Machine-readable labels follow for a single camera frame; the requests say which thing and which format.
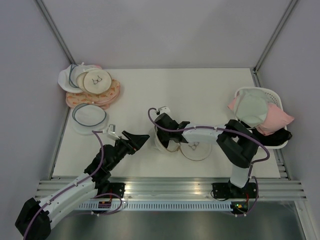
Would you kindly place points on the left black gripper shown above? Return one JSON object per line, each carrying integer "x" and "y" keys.
{"x": 136, "y": 141}

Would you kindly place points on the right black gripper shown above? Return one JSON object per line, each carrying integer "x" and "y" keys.
{"x": 162, "y": 136}

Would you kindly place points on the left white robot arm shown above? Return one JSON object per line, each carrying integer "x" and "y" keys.
{"x": 37, "y": 218}

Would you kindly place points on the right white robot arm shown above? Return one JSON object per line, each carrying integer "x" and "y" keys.
{"x": 237, "y": 143}

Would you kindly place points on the beige bag with bra print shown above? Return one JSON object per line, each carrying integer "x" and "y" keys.
{"x": 94, "y": 81}

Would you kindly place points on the pale green bra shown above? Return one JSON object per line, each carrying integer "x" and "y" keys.
{"x": 251, "y": 107}

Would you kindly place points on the white bag blue rim rear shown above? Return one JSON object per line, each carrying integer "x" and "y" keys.
{"x": 67, "y": 78}

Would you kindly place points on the pink bra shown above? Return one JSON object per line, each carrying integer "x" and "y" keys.
{"x": 276, "y": 119}

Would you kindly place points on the white plastic laundry basket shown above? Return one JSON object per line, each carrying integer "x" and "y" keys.
{"x": 273, "y": 97}

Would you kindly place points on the black garment in basket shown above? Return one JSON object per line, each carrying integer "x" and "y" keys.
{"x": 275, "y": 139}

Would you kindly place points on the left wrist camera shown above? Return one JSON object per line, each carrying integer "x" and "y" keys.
{"x": 111, "y": 132}

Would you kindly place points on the white slotted cable duct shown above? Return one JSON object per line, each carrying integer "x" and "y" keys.
{"x": 95, "y": 205}

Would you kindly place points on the aluminium mounting rail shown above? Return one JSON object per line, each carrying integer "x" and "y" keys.
{"x": 142, "y": 189}

